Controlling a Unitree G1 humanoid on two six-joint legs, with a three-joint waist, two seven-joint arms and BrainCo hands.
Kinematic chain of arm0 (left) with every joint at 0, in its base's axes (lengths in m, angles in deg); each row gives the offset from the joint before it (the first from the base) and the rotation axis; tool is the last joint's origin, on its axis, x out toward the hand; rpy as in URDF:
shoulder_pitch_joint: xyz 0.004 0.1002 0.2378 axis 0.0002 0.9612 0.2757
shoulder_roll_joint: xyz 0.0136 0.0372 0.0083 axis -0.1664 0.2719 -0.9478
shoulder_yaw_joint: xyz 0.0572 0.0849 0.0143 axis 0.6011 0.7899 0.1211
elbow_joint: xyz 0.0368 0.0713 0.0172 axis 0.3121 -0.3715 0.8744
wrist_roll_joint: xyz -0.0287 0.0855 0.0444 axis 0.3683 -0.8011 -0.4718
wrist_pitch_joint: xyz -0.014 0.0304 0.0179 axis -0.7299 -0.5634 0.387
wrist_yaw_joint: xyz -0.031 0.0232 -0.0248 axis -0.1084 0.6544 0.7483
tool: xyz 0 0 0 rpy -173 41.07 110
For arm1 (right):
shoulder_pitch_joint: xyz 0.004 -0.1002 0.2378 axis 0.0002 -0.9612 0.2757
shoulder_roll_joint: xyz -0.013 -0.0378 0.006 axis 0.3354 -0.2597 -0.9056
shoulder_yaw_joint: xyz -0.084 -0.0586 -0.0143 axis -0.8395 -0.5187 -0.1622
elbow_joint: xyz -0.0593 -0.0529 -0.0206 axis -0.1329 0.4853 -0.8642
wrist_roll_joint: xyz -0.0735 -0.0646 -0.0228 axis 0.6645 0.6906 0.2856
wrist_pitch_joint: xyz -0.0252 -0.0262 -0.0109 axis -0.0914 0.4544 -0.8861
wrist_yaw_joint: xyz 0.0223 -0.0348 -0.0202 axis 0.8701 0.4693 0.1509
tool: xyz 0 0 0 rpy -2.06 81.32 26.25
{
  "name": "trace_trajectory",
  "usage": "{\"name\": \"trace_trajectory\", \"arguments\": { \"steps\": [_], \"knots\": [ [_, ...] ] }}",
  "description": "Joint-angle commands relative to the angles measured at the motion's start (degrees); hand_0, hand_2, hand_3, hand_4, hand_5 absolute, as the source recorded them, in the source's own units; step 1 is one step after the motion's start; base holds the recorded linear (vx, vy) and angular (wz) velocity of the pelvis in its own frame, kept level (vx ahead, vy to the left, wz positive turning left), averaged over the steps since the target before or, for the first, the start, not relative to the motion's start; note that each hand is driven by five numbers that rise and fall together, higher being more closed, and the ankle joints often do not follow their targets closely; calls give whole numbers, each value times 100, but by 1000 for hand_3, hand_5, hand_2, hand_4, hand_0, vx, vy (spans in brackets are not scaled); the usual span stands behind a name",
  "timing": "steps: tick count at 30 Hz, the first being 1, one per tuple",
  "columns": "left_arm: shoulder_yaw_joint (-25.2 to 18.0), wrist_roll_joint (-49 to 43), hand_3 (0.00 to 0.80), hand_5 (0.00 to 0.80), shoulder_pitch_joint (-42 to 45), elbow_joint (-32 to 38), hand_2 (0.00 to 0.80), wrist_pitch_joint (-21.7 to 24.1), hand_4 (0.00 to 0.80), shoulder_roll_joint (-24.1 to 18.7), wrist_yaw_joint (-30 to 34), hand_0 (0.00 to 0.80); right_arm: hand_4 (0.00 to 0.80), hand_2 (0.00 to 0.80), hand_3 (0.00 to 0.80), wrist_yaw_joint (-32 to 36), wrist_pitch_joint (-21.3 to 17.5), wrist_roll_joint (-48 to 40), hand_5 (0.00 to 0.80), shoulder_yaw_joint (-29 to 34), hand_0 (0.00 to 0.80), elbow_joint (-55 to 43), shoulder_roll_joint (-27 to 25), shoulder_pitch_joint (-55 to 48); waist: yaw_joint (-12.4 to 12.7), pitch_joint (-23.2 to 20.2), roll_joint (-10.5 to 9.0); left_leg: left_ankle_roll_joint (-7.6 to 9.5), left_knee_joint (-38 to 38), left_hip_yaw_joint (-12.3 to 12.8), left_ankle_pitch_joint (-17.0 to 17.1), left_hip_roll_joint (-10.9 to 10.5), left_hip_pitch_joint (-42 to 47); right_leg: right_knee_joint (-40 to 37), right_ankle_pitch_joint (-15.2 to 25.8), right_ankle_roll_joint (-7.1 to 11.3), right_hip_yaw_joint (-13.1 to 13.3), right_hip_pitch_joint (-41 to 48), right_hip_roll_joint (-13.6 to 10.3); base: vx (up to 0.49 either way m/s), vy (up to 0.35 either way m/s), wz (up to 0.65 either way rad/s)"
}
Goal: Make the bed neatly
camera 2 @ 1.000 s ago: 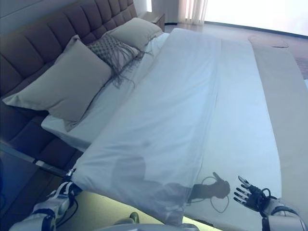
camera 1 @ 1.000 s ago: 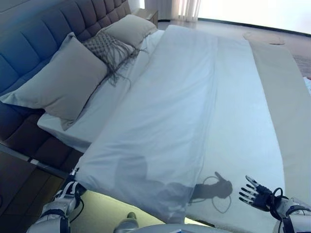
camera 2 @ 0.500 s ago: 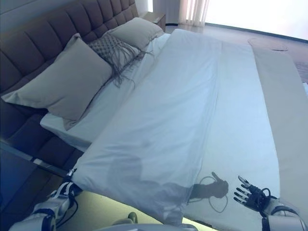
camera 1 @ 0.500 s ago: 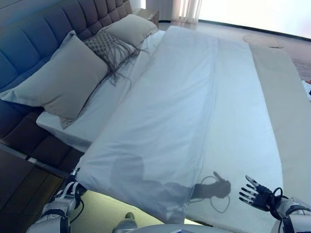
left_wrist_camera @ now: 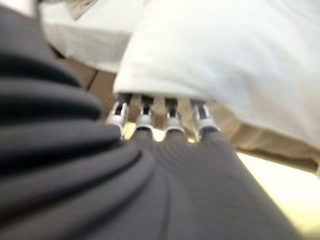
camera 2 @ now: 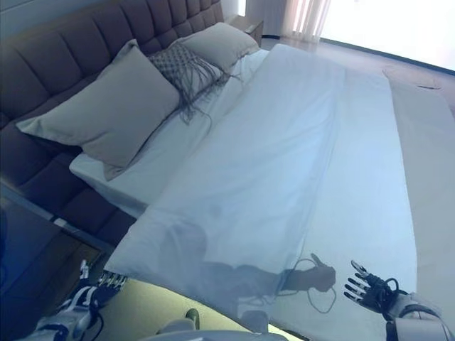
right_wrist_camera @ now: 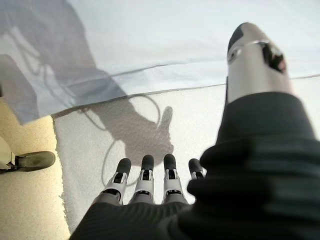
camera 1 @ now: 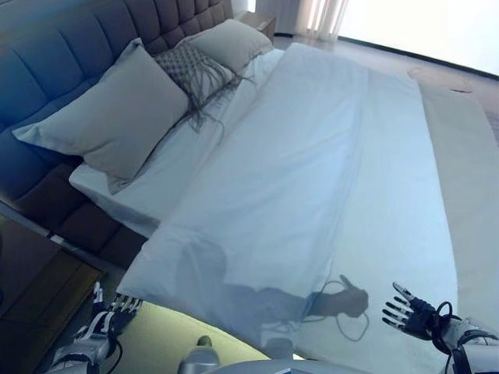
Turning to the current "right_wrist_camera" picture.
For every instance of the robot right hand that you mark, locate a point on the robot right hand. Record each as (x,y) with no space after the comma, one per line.
(250,187)

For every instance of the white duvet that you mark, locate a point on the white duvet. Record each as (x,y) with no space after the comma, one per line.
(175,37)

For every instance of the silver robot right leg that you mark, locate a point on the silver robot right leg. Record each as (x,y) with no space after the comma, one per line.
(35,161)

